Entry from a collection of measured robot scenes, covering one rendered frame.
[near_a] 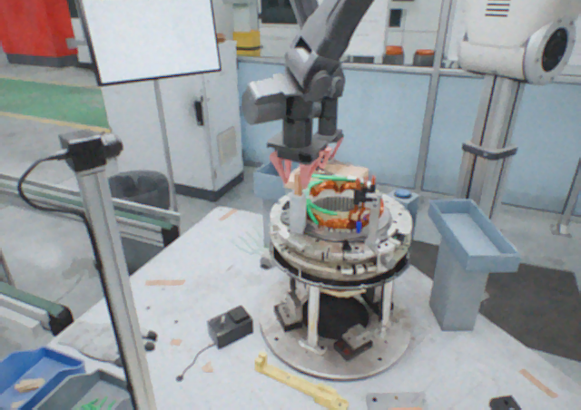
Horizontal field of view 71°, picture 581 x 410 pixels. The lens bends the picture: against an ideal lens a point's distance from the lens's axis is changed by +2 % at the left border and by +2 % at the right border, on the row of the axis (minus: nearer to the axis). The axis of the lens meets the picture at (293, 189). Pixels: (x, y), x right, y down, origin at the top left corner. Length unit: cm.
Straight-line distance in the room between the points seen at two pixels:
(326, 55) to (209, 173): 267
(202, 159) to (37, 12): 204
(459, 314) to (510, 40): 65
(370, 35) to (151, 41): 175
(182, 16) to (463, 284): 141
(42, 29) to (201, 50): 279
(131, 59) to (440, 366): 144
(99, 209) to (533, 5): 93
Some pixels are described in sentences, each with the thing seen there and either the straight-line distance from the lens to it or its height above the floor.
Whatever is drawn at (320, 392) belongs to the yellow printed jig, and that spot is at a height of 80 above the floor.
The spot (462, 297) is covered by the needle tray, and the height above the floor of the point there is 89.
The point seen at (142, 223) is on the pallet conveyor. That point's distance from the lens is 166.
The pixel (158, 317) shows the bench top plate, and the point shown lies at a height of 78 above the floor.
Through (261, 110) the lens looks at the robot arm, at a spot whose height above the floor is 138.
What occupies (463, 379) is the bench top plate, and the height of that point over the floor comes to 78.
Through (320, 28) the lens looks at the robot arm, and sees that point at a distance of 65.
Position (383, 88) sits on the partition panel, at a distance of 316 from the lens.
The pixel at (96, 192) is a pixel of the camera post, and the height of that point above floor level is 132.
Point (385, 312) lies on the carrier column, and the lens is 103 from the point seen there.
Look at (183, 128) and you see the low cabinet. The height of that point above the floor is 61.
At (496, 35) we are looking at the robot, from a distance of 112.
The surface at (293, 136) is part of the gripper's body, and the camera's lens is 74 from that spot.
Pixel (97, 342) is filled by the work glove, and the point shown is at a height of 80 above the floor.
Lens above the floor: 156
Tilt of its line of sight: 26 degrees down
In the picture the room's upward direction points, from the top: straight up
